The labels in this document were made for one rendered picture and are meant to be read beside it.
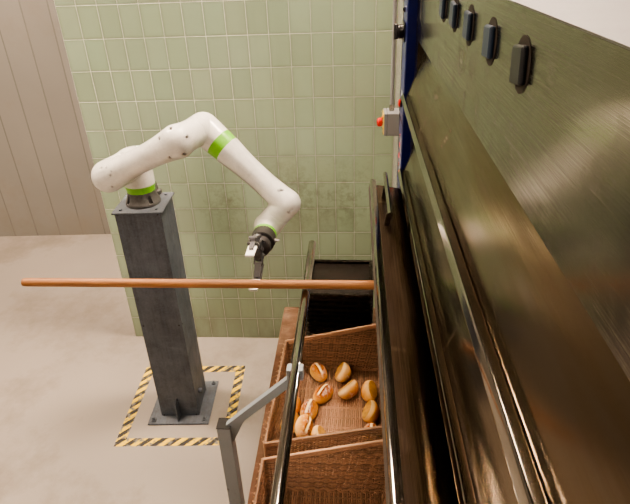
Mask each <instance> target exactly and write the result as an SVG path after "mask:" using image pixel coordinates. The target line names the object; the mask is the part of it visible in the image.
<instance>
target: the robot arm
mask: <svg viewBox="0 0 630 504"><path fill-rule="evenodd" d="M199 147H201V148H203V149H204V150H205V151H206V152H207V153H209V154H210V155H211V156H212V157H214V158H215V159H216V160H218V162H219V163H221V164H222V165H224V166H225V167H226V168H228V169H229V170H231V171H232V172H233V173H235V174H236V175H237V176H238V177H240V178H241V179H242V180H243V181H244V182H246V183H247V184H248V185H249V186H250V187H251V188H252V189H254V190H255V191H256V192H257V193H258V194H259V195H260V196H261V197H262V198H263V199H264V200H265V201H266V202H267V203H268V206H267V207H266V208H265V210H264V211H263V212H262V213H261V214H260V215H259V216H258V217H257V218H256V219H255V221H254V230H253V233H252V235H251V236H249V240H248V241H250V242H247V245H249V246H248V248H247V251H246V254H245V257H254V261H253V264H254V265H255V266H254V278H253V279H258V280H262V275H263V268H264V264H263V260H264V256H266V255H267V254H268V253H269V252H270V251H271V250H272V249H273V247H274V245H275V243H276V242H279V239H276V237H277V236H278V235H279V233H280V232H281V230H282V229H283V228H284V226H285V225H286V224H287V222H288V221H289V220H290V219H291V218H292V217H293V216H294V215H295V214H296V213H297V212H298V211H299V209H300V207H301V200H300V197H299V195H298V194H297V193H296V192H295V191H293V190H292V189H290V188H289V187H288V186H286V185H285V184H284V183H282V182H281V181H280V180H278V179H277V178H276V177H275V176H274V175H273V174H271V173H270V172H269V171H268V170H267V169H266V168H265V167H264V166H263V165H262V164H261V163H259V162H258V161H257V160H256V159H255V158H254V157H253V156H252V154H251V153H250V152H249V151H248V150H247V149H246V148H245V147H244V146H243V145H242V143H241V142H240V141H239V140H238V139H237V138H236V137H235V136H234V135H233V134H232V133H231V132H230V131H229V130H228V129H227V128H226V127H225V126H224V125H223V124H222V123H221V122H220V121H218V120H217V119H216V118H215V117H214V116H213V115H212V114H210V113H207V112H198V113H195V114H194V115H192V116H191V117H189V118H188V119H186V120H184V121H182V122H179V123H176V124H172V125H169V126H167V127H166V128H164V129H163V130H162V131H161V132H159V133H158V134H157V135H155V136H154V137H152V138H151V139H149V140H148V141H146V142H145V143H143V144H141V145H139V146H130V147H126V148H123V149H122V150H120V151H119V152H117V153H116V154H114V155H112V156H110V157H108V158H106V159H104V160H102V161H100V162H98V163H97V164H96V165H95V166H94V167H93V169H92V171H91V180H92V182H93V184H94V186H95V187H96V188H97V189H99V190H101V191H103V192H107V193H111V192H115V191H117V190H119V189H121V188H123V187H125V189H126V191H127V199H126V206H127V207H128V208H130V209H147V208H151V207H153V206H156V205H157V204H159V203H160V202H161V197H160V194H161V193H162V189H161V188H158V185H157V183H156V181H155V178H154V172H153V169H154V168H156V167H158V166H161V165H164V164H166V163H169V162H172V161H176V160H179V159H183V158H186V157H187V156H189V155H190V154H191V153H192V152H193V151H195V150H196V149H198V148H199ZM256 261H258V262H256Z"/></svg>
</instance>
